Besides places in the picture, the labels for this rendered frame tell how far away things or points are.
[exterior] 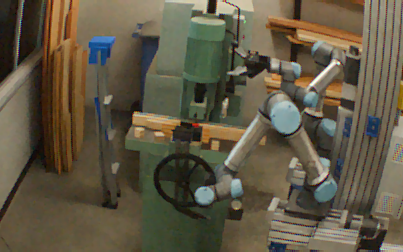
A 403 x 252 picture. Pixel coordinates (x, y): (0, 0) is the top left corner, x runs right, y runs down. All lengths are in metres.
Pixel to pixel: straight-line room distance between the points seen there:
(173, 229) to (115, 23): 2.69
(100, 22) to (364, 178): 3.38
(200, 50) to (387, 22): 1.04
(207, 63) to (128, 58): 2.66
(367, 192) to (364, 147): 0.26
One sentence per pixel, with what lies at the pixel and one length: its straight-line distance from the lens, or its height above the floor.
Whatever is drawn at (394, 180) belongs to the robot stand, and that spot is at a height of 0.99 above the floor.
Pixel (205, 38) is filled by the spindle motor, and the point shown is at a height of 1.43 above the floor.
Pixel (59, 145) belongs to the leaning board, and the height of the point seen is 0.24.
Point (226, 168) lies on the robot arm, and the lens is 2.61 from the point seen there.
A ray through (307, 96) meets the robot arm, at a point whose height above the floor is 1.26.
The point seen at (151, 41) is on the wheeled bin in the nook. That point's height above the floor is 0.87.
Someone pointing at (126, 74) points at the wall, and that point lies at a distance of 5.61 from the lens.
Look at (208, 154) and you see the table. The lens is 3.02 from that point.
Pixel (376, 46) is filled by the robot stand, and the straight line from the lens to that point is 2.68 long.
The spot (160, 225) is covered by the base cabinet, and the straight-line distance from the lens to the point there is 3.26.
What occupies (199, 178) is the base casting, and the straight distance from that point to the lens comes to 3.08.
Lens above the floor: 2.17
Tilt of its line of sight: 23 degrees down
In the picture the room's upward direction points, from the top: 7 degrees clockwise
